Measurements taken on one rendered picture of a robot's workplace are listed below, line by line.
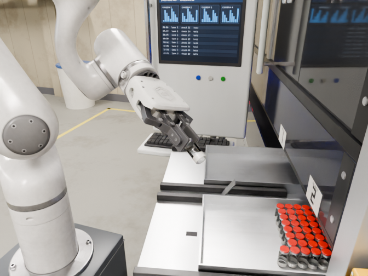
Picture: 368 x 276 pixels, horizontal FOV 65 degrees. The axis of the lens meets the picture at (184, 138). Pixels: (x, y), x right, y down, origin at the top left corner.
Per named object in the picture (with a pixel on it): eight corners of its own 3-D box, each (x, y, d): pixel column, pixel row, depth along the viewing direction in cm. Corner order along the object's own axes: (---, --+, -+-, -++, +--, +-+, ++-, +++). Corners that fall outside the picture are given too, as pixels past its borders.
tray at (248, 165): (291, 156, 115) (292, 148, 114) (311, 194, 91) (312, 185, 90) (205, 152, 118) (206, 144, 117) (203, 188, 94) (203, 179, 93)
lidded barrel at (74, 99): (104, 102, 480) (99, 61, 453) (85, 111, 433) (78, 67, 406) (76, 98, 495) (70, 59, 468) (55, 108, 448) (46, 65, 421)
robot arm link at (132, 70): (126, 56, 56) (133, 65, 54) (160, 63, 62) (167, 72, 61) (109, 91, 60) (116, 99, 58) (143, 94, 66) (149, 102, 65)
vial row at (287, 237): (281, 216, 81) (283, 203, 80) (298, 268, 65) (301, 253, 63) (273, 216, 82) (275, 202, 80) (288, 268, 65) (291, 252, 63)
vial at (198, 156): (202, 164, 52) (188, 147, 54) (208, 155, 51) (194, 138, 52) (194, 165, 50) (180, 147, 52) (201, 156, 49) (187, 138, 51)
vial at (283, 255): (285, 260, 67) (288, 245, 65) (287, 268, 65) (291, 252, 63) (276, 259, 67) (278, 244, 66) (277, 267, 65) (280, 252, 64)
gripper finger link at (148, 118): (132, 108, 50) (160, 126, 50) (145, 93, 56) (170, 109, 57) (130, 114, 50) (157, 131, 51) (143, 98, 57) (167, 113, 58)
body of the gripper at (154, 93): (128, 64, 55) (159, 102, 50) (167, 72, 62) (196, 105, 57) (113, 95, 58) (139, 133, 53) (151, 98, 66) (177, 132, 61)
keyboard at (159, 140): (229, 142, 145) (229, 138, 144) (226, 155, 132) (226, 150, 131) (153, 134, 153) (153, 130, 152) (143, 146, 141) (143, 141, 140)
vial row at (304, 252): (289, 217, 81) (292, 203, 79) (308, 269, 65) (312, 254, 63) (281, 216, 81) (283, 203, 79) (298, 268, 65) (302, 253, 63)
